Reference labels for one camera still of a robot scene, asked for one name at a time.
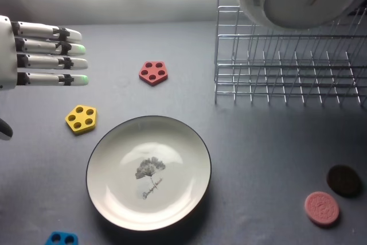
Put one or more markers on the red pentagon block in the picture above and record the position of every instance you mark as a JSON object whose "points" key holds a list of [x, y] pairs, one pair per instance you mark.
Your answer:
{"points": [[153, 70]]}

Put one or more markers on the blue pentagon block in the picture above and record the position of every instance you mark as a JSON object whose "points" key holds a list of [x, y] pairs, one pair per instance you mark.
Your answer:
{"points": [[51, 239]]}

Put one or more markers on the yellow pentagon block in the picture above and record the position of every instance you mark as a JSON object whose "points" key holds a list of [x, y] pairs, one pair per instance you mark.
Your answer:
{"points": [[81, 116]]}

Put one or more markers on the grey table cloth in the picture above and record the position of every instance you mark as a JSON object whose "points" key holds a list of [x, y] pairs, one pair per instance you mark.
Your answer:
{"points": [[258, 141]]}

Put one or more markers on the brown sandwich cookie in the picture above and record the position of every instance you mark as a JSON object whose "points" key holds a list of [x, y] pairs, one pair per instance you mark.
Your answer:
{"points": [[344, 180]]}

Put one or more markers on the pink sandwich cookie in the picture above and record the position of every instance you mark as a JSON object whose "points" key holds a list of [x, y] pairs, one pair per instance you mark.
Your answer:
{"points": [[321, 208]]}

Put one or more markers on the black-rimmed white leaf plate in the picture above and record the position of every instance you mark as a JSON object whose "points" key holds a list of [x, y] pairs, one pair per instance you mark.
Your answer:
{"points": [[129, 170]]}

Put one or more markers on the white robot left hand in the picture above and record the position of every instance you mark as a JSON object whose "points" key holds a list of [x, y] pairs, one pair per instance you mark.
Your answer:
{"points": [[37, 61]]}

